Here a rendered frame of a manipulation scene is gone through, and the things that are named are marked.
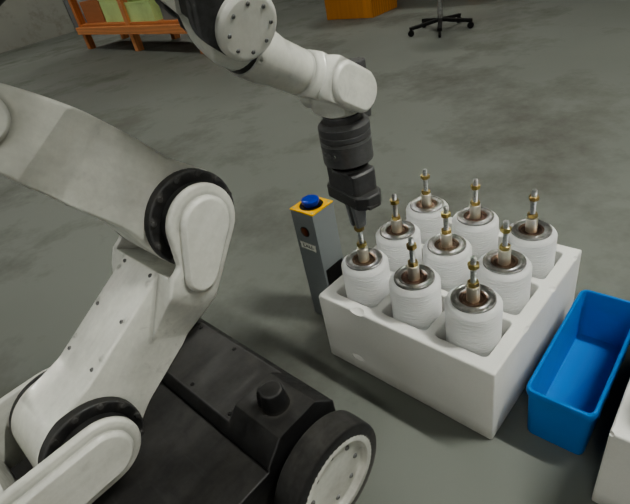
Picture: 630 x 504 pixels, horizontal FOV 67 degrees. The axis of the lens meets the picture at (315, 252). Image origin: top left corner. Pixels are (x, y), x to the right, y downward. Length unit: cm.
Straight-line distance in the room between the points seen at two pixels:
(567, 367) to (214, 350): 70
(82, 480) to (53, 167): 41
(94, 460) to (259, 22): 59
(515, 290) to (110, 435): 69
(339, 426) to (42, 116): 57
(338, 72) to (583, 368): 75
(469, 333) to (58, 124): 67
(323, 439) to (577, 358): 59
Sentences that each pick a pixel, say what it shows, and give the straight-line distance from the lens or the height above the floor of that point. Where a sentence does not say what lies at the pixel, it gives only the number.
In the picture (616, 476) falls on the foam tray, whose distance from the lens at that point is 88.
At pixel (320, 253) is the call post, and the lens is 108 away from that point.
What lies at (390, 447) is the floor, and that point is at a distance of 97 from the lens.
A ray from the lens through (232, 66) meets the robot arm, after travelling 64.
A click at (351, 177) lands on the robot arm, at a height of 46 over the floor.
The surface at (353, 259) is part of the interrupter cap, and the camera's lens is 97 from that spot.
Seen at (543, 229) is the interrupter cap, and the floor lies 25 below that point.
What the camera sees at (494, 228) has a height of 24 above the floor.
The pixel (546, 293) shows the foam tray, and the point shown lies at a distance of 99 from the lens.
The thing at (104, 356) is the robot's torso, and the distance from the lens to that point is 74.
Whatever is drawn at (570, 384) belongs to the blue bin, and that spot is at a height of 0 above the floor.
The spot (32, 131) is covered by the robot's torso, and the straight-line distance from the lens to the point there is 59.
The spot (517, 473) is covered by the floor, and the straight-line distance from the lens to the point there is 96.
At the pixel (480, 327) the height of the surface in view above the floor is 23.
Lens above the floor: 82
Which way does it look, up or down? 34 degrees down
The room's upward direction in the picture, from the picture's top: 13 degrees counter-clockwise
